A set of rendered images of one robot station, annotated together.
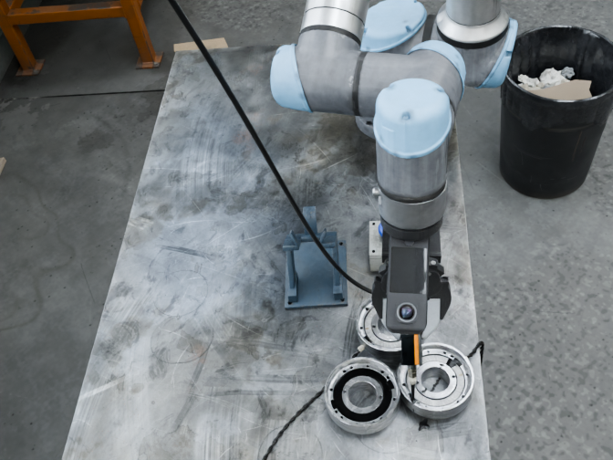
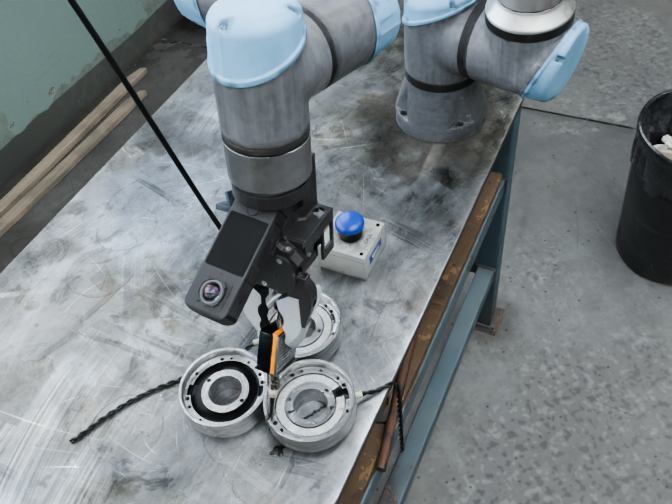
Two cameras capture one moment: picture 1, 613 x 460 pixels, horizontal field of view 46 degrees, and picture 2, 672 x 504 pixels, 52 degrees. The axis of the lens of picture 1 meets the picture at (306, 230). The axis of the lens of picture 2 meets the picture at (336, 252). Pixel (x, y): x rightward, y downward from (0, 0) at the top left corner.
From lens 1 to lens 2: 0.40 m
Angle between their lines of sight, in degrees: 13
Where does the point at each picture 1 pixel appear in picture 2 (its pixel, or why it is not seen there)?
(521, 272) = (592, 351)
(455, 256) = (420, 279)
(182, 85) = not seen: hidden behind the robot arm
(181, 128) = not seen: hidden behind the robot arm
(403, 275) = (229, 247)
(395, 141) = (214, 59)
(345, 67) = not seen: outside the picture
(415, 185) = (242, 129)
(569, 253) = (657, 349)
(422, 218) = (258, 180)
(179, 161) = (202, 103)
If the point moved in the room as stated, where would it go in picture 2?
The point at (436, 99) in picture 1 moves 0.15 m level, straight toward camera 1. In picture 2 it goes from (273, 14) to (140, 139)
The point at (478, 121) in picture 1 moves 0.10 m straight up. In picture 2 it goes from (615, 180) to (621, 155)
